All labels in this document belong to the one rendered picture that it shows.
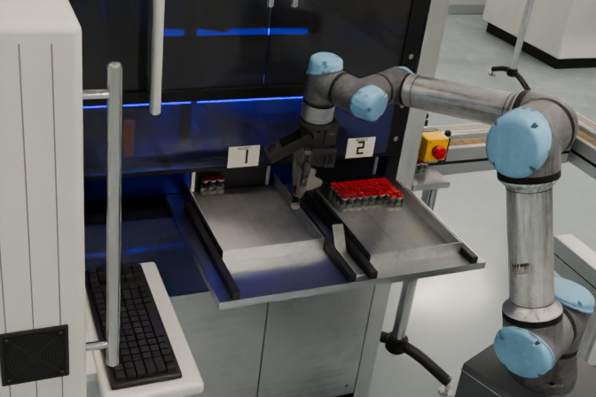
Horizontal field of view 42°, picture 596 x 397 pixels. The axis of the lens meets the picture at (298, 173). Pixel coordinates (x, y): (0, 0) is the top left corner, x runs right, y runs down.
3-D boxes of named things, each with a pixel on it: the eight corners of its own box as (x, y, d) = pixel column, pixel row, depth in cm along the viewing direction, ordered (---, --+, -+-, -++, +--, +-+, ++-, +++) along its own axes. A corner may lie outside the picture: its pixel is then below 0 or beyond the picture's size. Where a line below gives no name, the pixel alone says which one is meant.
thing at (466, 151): (394, 182, 236) (403, 136, 229) (371, 159, 248) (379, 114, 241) (569, 165, 262) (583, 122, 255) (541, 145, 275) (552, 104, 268)
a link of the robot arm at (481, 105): (600, 91, 151) (391, 53, 180) (578, 104, 144) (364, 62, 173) (592, 147, 156) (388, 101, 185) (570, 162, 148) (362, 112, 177)
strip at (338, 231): (328, 244, 193) (332, 224, 190) (339, 243, 194) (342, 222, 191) (353, 276, 181) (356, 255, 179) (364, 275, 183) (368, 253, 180)
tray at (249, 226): (184, 193, 207) (184, 182, 206) (273, 184, 217) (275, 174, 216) (222, 263, 180) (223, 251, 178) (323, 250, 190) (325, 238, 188)
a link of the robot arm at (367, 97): (402, 83, 168) (362, 65, 173) (372, 95, 160) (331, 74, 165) (393, 116, 172) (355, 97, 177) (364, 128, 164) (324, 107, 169)
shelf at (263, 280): (165, 201, 206) (165, 195, 205) (393, 179, 233) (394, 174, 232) (218, 310, 168) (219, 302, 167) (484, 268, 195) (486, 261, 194)
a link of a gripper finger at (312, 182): (321, 203, 186) (325, 168, 182) (297, 204, 185) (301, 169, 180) (317, 196, 189) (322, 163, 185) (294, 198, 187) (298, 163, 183)
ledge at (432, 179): (389, 169, 239) (390, 164, 238) (425, 167, 244) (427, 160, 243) (411, 191, 228) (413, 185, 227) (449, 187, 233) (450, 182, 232)
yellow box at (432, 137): (411, 151, 229) (415, 128, 226) (432, 150, 232) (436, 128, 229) (424, 162, 223) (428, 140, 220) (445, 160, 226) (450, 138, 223)
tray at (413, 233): (312, 198, 213) (314, 187, 211) (395, 190, 223) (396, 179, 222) (368, 267, 186) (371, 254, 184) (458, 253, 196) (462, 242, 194)
